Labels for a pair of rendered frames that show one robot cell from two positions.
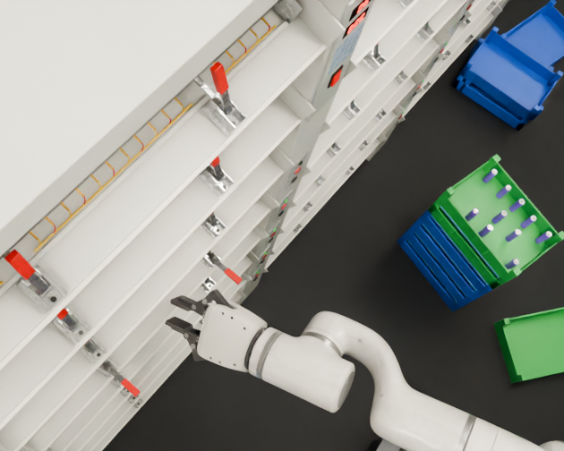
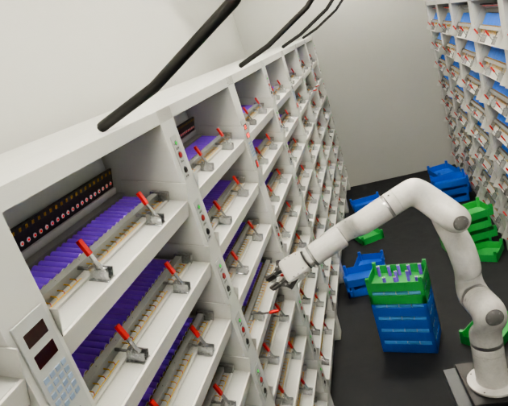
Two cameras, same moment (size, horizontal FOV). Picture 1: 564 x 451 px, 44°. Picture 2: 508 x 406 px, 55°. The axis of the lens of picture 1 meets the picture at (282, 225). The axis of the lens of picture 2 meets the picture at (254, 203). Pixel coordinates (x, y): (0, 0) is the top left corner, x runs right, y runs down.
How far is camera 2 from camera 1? 1.51 m
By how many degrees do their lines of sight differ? 53
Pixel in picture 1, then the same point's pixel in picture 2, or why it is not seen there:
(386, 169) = (351, 336)
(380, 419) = (356, 220)
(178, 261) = (254, 248)
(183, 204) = (238, 200)
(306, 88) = (250, 165)
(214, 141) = (230, 151)
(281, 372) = (316, 246)
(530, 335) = not seen: hidden behind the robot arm
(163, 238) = (238, 205)
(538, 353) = not seen: hidden behind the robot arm
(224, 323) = (287, 260)
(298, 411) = not seen: outside the picture
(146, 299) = (251, 258)
